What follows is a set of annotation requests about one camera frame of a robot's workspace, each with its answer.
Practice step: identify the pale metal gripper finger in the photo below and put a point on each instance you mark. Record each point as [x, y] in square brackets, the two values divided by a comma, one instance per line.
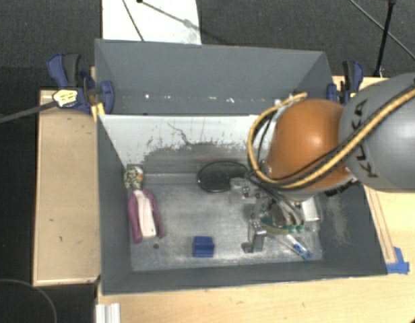
[259, 239]

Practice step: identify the black round disc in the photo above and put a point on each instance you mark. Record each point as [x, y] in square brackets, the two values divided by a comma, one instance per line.
[216, 177]

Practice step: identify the clear blue-tipped plastic stick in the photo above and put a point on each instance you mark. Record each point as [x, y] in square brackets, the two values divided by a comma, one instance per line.
[300, 247]

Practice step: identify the blue small box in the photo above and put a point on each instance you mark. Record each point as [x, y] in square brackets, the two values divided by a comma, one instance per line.
[203, 247]

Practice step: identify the purple and white doll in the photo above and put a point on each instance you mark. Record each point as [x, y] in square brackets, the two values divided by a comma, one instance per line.
[145, 214]

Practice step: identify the grey metal bin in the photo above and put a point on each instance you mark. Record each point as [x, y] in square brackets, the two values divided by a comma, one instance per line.
[207, 79]

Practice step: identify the pale wood board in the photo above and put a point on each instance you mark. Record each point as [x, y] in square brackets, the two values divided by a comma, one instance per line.
[67, 187]

